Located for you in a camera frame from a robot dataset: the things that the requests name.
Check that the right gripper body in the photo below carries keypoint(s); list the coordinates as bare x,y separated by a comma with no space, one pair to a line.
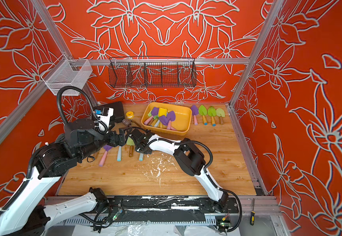
138,137

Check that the light blue shovel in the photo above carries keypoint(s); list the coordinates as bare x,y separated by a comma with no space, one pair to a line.
141,157
119,155

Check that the white cable duct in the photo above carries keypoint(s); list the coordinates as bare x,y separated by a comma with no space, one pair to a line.
209,221

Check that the purple scoop shovel pink handle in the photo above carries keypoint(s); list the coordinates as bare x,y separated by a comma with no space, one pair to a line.
106,148

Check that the black plastic tool case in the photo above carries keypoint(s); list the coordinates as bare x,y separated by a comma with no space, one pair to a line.
114,111

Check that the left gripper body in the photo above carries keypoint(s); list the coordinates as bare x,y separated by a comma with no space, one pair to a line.
111,138

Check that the pale green shovel wooden handle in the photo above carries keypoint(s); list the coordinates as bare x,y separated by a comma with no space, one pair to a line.
221,114

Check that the yellow plastic storage box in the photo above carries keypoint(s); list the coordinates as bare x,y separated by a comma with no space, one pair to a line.
181,124

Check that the purple pointed shovel pink handle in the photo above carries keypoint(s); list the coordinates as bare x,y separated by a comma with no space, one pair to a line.
154,113

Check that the green shovel yellow handle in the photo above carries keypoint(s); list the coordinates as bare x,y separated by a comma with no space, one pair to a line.
212,113
203,112

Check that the yellow tape roll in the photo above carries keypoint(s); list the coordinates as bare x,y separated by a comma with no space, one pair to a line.
130,114

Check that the yellow handled screwdriver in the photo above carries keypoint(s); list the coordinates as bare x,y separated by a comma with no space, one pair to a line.
252,218

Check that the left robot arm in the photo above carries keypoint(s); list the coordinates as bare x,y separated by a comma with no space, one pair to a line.
23,215

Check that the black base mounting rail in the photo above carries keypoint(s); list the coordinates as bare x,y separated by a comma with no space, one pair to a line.
152,203

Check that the black wire wall basket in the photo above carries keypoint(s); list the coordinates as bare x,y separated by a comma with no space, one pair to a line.
152,72

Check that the white mesh wall basket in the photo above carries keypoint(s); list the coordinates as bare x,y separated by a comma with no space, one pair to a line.
67,73

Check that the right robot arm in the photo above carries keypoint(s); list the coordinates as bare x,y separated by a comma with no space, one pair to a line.
194,158

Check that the yellow shovel in box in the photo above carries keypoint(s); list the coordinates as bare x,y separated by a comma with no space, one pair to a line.
162,112

